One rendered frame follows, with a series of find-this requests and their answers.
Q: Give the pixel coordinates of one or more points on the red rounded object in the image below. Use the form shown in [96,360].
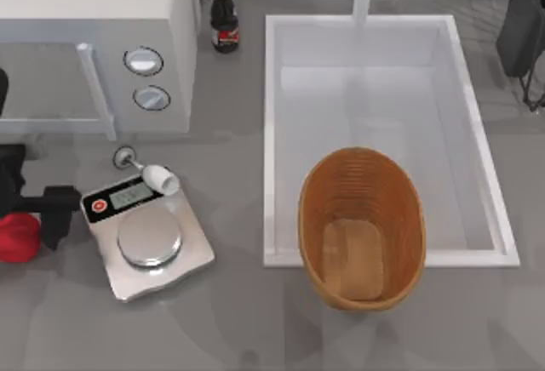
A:
[17,239]

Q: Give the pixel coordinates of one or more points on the silver kitchen scale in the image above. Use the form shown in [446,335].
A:
[149,243]

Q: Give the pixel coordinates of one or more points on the white wine glass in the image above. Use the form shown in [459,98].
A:
[159,179]

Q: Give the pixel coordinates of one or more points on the small microwave knob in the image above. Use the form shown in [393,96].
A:
[151,98]

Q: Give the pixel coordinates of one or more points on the large microwave knob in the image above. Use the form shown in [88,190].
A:
[143,61]

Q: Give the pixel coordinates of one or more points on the pale microwave oven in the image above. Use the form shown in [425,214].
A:
[140,1]

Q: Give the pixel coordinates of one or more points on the dark bottle with red cap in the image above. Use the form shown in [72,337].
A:
[225,22]

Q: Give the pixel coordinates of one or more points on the brown woven basket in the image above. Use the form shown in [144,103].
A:
[362,226]

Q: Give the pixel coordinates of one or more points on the white sink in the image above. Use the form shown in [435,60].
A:
[383,90]

